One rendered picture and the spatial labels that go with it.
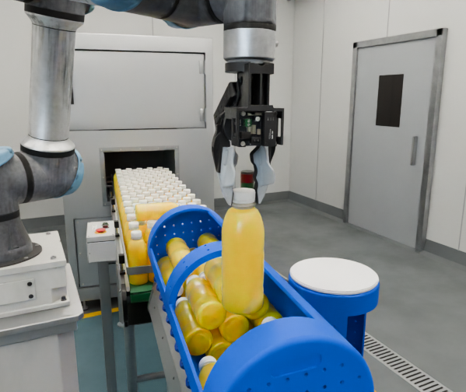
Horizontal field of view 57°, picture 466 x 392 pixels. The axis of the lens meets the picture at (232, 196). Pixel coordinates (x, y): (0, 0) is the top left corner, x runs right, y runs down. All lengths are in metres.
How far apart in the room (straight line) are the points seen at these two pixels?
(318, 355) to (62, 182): 0.68
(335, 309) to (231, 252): 0.70
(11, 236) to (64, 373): 0.32
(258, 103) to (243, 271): 0.26
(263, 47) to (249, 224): 0.26
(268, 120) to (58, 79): 0.54
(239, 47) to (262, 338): 0.43
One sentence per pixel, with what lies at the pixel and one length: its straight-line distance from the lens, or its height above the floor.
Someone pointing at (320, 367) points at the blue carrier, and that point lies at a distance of 0.73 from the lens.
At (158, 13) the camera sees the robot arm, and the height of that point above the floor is 1.70.
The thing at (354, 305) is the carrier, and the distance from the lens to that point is 1.35.
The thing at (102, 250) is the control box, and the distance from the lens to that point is 1.65.
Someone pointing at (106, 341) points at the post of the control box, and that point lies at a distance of 1.89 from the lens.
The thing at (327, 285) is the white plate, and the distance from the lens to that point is 1.35.
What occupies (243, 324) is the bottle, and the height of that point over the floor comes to 1.07.
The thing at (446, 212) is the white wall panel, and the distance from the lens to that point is 4.74.
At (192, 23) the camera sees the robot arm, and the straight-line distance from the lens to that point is 0.70.
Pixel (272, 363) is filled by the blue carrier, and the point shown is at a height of 1.20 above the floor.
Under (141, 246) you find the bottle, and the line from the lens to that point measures 1.64.
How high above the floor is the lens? 1.59
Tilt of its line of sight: 13 degrees down
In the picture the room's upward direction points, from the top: straight up
